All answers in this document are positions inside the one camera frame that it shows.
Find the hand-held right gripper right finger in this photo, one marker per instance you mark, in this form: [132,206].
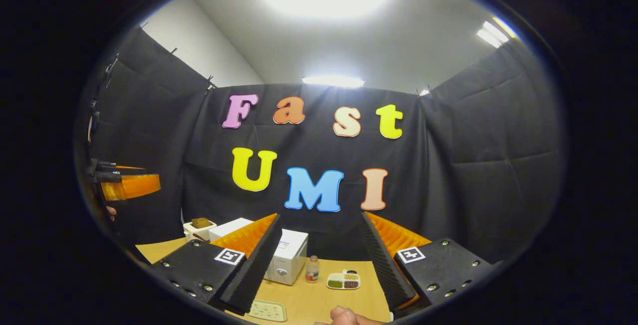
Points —
[381,265]

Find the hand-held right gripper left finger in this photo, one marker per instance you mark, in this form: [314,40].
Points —
[251,265]

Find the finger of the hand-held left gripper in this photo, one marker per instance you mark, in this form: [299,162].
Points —
[130,167]
[132,186]

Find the white microwave oven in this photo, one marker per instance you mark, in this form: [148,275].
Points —
[291,250]

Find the white divided bean dish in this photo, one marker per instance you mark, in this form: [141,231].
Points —
[343,281]

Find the pale square plate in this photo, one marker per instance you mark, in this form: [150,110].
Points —
[266,310]

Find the red label plastic bottle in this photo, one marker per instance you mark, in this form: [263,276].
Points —
[312,270]

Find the brown bread slice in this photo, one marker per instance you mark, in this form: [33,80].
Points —
[200,223]

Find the white toaster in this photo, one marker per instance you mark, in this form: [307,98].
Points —
[192,233]

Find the black backdrop cloth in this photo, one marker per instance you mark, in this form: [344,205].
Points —
[473,165]

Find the small ceiling light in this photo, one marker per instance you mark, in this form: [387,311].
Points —
[424,92]

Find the long ceiling light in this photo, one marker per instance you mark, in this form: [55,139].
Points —
[333,81]

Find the double strip ceiling light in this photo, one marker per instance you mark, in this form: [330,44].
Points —
[493,31]

